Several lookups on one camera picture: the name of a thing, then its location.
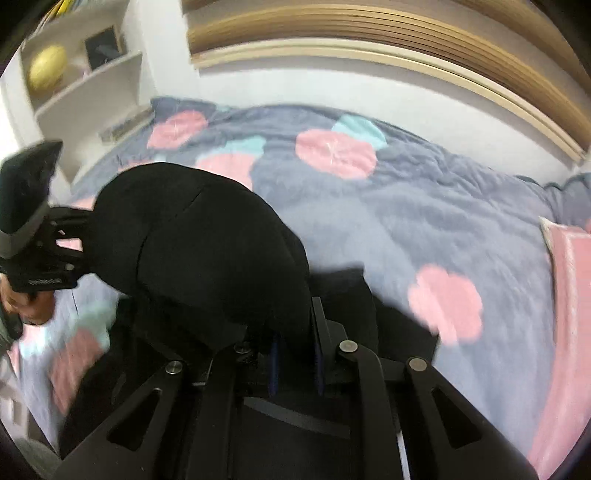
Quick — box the wooden slatted headboard panel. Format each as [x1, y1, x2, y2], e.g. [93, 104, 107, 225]
[181, 1, 590, 163]

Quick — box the pink pillow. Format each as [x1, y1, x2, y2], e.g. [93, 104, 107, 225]
[528, 218, 590, 479]

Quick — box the grey floral bed quilt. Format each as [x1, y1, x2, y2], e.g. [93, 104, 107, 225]
[0, 95, 591, 462]

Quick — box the person's left hand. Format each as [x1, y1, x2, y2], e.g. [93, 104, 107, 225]
[1, 275, 55, 325]

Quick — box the yellow ball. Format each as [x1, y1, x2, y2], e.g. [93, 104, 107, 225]
[27, 44, 68, 93]

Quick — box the black framed picture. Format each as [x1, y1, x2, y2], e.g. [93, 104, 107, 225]
[84, 27, 122, 71]

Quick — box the white shelf unit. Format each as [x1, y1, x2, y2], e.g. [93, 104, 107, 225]
[1, 1, 156, 184]

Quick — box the black jacket with white piping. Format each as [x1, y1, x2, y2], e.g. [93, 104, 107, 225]
[59, 161, 440, 480]

